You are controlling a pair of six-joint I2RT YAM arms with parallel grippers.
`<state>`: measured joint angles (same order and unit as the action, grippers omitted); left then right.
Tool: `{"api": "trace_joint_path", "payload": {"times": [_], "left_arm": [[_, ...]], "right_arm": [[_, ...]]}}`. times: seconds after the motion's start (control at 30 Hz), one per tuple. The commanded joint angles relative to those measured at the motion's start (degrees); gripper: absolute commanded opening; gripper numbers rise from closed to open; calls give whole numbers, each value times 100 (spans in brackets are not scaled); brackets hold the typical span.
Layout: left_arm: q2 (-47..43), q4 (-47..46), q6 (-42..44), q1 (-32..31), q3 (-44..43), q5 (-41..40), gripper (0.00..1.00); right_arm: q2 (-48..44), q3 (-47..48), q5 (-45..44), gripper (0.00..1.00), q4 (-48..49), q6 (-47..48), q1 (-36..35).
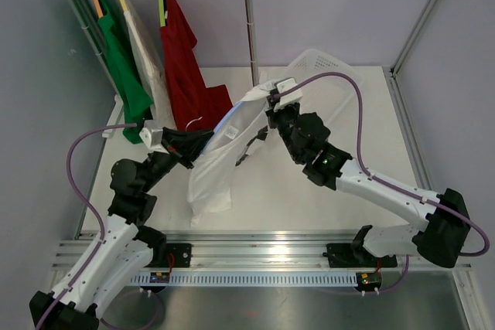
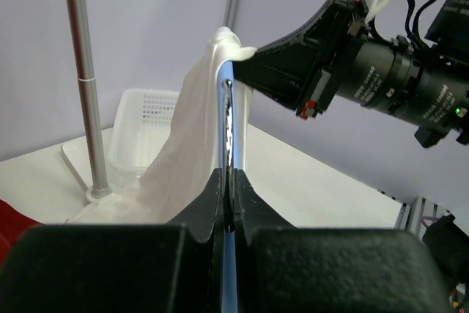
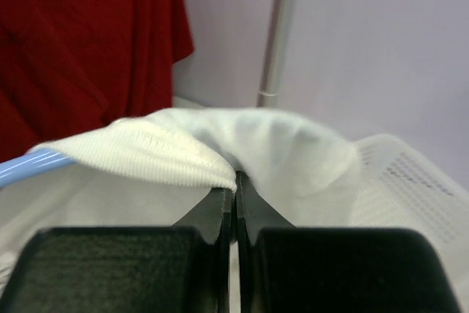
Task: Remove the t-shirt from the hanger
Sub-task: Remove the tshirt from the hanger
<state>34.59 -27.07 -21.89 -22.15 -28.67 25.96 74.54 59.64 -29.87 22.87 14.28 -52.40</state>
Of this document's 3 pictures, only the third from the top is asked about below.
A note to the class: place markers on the white printed t shirt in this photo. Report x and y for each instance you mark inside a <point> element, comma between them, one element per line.
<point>153,170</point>

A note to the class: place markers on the silver clothes rack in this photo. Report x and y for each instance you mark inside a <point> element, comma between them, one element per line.
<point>275,52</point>

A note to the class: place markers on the white plastic basket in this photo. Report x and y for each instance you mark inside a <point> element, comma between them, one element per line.
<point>402,188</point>

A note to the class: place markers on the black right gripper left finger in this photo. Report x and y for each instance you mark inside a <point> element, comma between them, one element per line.
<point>181,268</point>

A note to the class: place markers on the light blue plastic hanger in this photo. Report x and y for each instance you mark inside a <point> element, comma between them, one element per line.
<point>31,164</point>

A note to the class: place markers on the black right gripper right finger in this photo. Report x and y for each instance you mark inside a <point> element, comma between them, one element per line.
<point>284,268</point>

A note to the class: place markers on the red t shirt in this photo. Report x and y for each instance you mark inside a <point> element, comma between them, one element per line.
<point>69,66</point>

